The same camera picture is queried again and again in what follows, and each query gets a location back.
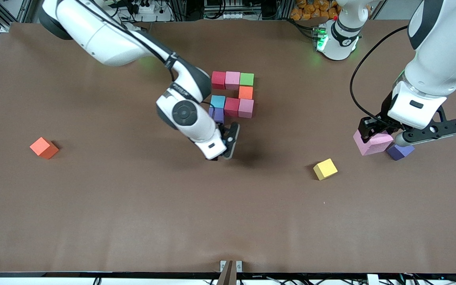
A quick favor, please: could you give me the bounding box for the purple foam cube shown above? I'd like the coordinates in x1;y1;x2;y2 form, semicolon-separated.
209;107;225;124
386;144;415;161

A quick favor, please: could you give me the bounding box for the pink foam cube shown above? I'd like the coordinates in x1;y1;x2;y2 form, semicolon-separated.
225;72;241;90
353;130;394;156
238;99;255;119

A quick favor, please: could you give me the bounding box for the red foam cube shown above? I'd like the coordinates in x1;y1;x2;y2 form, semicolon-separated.
211;71;227;90
224;98;239;118

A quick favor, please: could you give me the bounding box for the yellow foam cube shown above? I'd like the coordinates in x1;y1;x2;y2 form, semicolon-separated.
313;158;338;181

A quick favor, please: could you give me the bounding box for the orange fruit bag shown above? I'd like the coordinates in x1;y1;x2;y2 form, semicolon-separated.
290;0;341;21

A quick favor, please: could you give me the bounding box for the white power strip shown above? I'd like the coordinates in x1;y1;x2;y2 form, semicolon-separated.
127;1;158;15

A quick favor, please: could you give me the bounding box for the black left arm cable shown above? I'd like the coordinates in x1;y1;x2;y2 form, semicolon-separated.
350;26;409;124

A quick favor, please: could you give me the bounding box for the black base cable bundle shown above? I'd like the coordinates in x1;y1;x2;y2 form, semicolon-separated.
289;18;319;40

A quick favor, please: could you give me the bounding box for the metal table edge bracket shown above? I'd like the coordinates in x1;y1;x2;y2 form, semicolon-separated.
220;260;243;285

